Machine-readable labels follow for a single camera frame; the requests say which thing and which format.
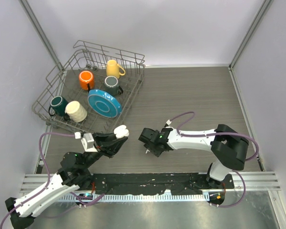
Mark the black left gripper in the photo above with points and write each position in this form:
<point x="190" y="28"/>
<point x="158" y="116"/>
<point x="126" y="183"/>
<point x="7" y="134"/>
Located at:
<point x="107" y="143"/>

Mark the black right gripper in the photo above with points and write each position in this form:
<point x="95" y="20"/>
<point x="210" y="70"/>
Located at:
<point x="156" y="152"/>

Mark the white earbud charging case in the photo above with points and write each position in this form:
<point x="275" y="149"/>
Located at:
<point x="121" y="131"/>

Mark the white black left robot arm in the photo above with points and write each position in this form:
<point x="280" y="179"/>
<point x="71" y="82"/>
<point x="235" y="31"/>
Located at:
<point x="73" y="175"/>

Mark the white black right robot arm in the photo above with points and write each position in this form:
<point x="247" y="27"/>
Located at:
<point x="228" y="146"/>

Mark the blue plate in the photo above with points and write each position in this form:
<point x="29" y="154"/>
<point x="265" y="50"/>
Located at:
<point x="104" y="104"/>

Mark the cream ribbed mug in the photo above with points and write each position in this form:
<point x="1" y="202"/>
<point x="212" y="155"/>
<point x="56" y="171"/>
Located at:
<point x="76" y="111"/>

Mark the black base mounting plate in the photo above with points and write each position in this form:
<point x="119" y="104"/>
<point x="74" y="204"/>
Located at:
<point x="149" y="184"/>

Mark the grey mug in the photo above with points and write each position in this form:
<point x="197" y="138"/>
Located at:
<point x="112" y="86"/>

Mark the dark green mug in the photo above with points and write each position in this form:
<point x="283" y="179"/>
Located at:
<point x="57" y="106"/>

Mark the orange mug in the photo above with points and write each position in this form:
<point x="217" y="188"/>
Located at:
<point x="86" y="80"/>

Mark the yellow mug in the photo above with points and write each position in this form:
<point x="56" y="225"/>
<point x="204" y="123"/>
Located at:
<point x="114" y="69"/>

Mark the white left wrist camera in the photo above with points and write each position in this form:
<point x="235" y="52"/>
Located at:
<point x="88" y="143"/>

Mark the white slotted cable duct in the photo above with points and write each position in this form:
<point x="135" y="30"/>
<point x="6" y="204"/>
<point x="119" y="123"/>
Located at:
<point x="166" y="197"/>

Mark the grey wire dish rack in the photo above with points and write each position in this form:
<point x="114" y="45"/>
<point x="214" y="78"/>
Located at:
<point x="63" y="80"/>

